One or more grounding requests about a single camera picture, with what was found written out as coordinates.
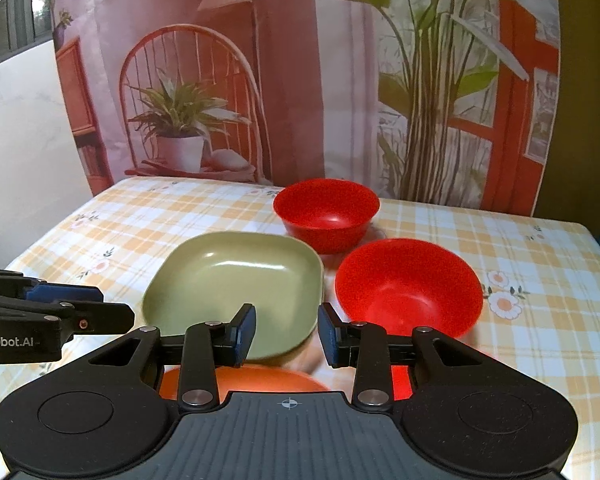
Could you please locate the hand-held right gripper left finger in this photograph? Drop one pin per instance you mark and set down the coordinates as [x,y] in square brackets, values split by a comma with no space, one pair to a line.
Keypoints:
[244,334]

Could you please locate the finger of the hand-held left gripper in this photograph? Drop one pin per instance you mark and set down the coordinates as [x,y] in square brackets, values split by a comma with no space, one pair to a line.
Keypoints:
[105,317]
[65,293]

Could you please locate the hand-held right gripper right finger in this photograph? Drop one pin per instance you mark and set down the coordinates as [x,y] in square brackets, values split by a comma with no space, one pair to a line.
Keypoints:
[328,336]

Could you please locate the orange plate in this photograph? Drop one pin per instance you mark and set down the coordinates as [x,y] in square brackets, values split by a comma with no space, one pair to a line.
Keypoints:
[270,381]

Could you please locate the green square plate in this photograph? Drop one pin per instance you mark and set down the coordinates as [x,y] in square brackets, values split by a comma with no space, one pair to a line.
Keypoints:
[230,270]

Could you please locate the red plastic bowl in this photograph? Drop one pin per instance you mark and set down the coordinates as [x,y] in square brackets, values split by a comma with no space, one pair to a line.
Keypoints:
[325,210]
[405,285]

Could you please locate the yellow checkered floral tablecloth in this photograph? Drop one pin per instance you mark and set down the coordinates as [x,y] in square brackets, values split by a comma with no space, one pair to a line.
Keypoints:
[530,260]

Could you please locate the printed wall backdrop cloth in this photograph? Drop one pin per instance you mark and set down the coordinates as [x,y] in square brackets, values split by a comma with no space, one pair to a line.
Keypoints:
[290,85]

